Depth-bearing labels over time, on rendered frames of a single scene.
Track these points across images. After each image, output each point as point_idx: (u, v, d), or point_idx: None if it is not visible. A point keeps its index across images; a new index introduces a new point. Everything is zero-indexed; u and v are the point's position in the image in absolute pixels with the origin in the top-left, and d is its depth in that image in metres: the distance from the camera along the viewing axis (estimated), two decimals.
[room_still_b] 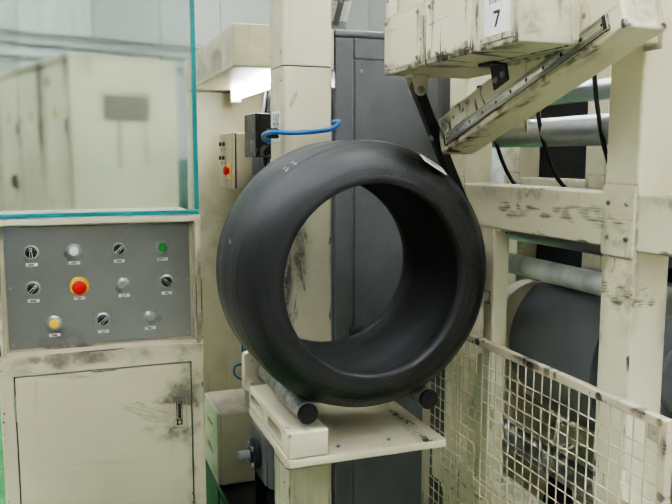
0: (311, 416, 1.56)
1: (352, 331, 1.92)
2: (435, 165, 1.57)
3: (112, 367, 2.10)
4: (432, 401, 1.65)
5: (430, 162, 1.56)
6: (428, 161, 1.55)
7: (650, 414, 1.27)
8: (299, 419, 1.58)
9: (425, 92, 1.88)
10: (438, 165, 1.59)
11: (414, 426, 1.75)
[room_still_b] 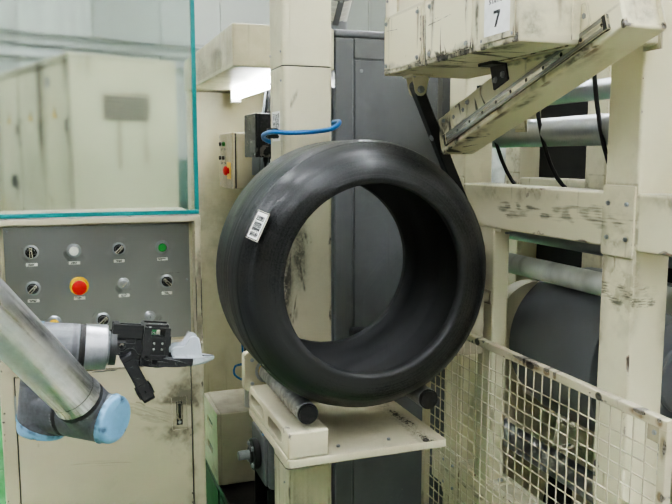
0: (305, 415, 1.55)
1: (352, 331, 1.92)
2: (259, 225, 1.45)
3: (112, 367, 2.10)
4: (425, 401, 1.65)
5: (258, 233, 1.45)
6: (256, 235, 1.45)
7: (650, 414, 1.27)
8: (301, 400, 1.58)
9: (425, 92, 1.88)
10: (257, 216, 1.47)
11: (414, 426, 1.75)
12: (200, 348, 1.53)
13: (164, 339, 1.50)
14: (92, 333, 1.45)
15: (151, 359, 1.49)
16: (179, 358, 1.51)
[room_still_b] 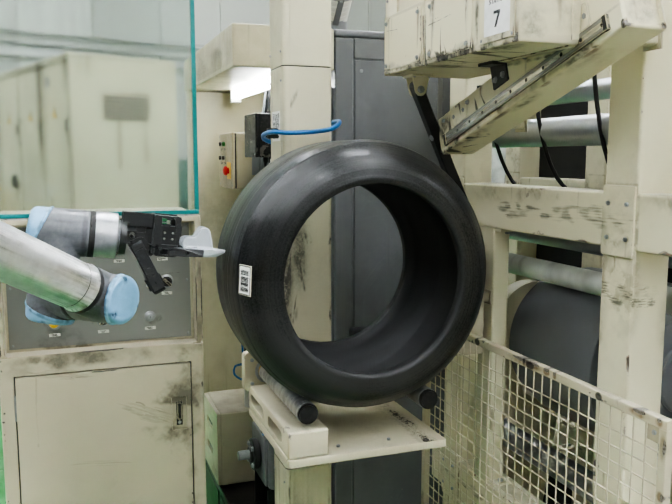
0: (307, 417, 1.55)
1: (352, 331, 1.92)
2: (246, 279, 1.46)
3: (112, 367, 2.10)
4: (428, 404, 1.65)
5: (247, 288, 1.45)
6: (247, 290, 1.46)
7: (650, 414, 1.27)
8: (294, 409, 1.57)
9: (425, 92, 1.88)
10: (241, 271, 1.47)
11: (414, 426, 1.75)
12: (211, 240, 1.51)
13: (175, 229, 1.48)
14: (102, 218, 1.43)
15: (162, 248, 1.47)
16: (190, 248, 1.49)
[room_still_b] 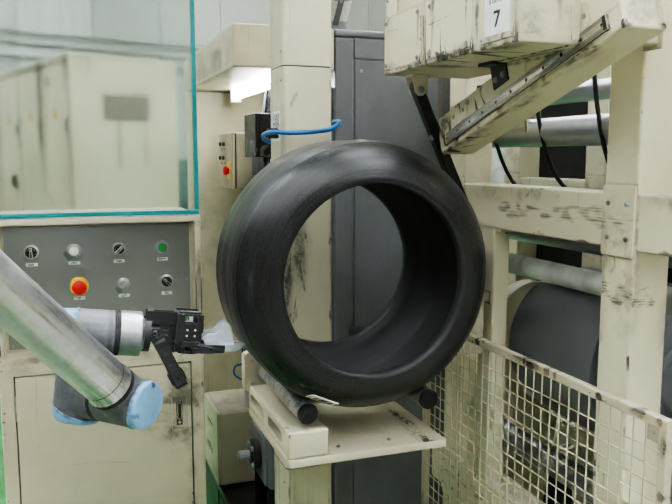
0: (308, 411, 1.55)
1: (352, 331, 1.92)
2: (322, 400, 1.54)
3: None
4: (429, 395, 1.65)
5: (330, 402, 1.54)
6: (332, 403, 1.55)
7: (650, 414, 1.27)
8: None
9: (425, 92, 1.88)
10: (313, 398, 1.55)
11: (414, 426, 1.75)
12: (232, 335, 1.55)
13: (197, 326, 1.52)
14: (127, 319, 1.47)
15: (184, 345, 1.51)
16: (211, 345, 1.53)
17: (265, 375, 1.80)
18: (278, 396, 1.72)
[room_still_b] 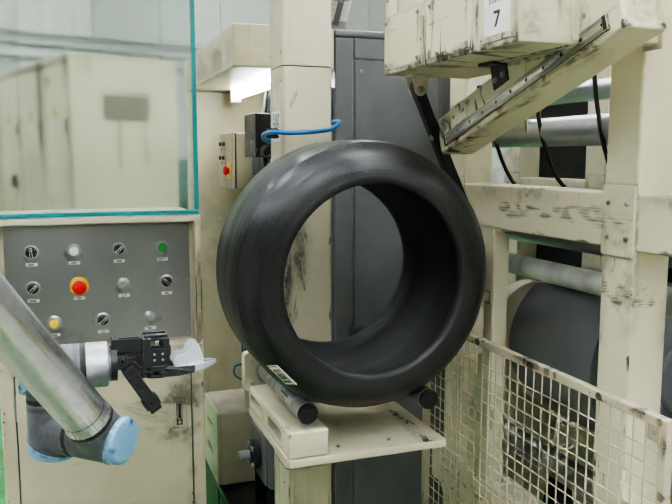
0: (311, 413, 1.56)
1: (352, 331, 1.92)
2: (282, 374, 1.51)
3: None
4: (433, 397, 1.65)
5: (289, 379, 1.51)
6: (290, 381, 1.51)
7: (650, 414, 1.27)
8: None
9: (425, 92, 1.88)
10: (273, 370, 1.52)
11: (414, 426, 1.75)
12: (201, 354, 1.54)
13: (164, 349, 1.51)
14: (91, 352, 1.45)
15: (153, 370, 1.49)
16: (181, 366, 1.51)
17: None
18: (275, 386, 1.72)
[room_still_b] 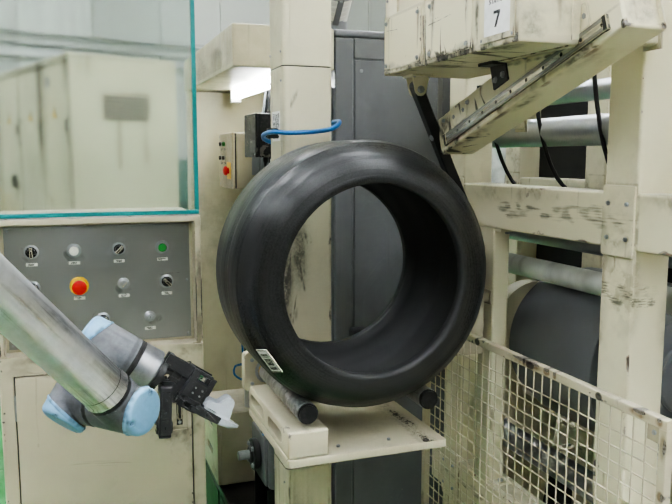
0: (306, 412, 1.55)
1: (352, 331, 1.92)
2: (269, 360, 1.49)
3: None
4: (426, 397, 1.64)
5: (276, 366, 1.49)
6: (276, 368, 1.50)
7: (650, 414, 1.27)
8: (310, 401, 1.58)
9: (425, 92, 1.88)
10: (261, 355, 1.50)
11: (414, 426, 1.75)
12: (231, 412, 1.57)
13: (206, 388, 1.55)
14: (150, 352, 1.50)
15: (186, 400, 1.53)
16: (210, 412, 1.55)
17: (265, 381, 1.81)
18: None
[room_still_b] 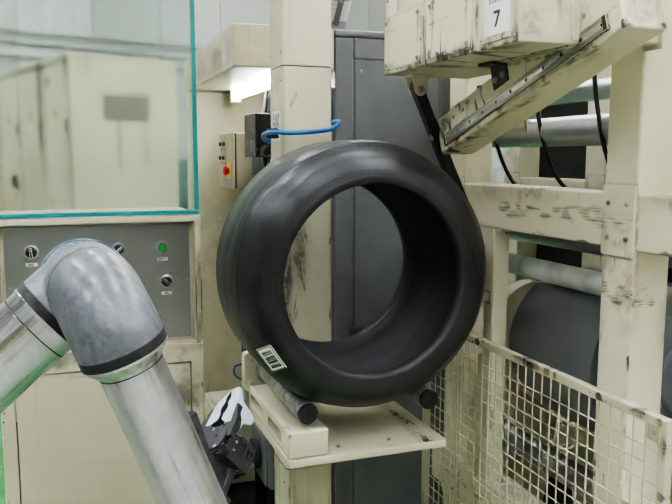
0: (306, 412, 1.55)
1: (352, 331, 1.92)
2: (272, 357, 1.50)
3: None
4: (426, 397, 1.64)
5: (279, 362, 1.50)
6: (280, 364, 1.50)
7: (650, 414, 1.27)
8: (310, 401, 1.58)
9: (425, 92, 1.88)
10: (262, 354, 1.51)
11: (414, 426, 1.75)
12: None
13: None
14: None
15: None
16: None
17: (265, 381, 1.81)
18: None
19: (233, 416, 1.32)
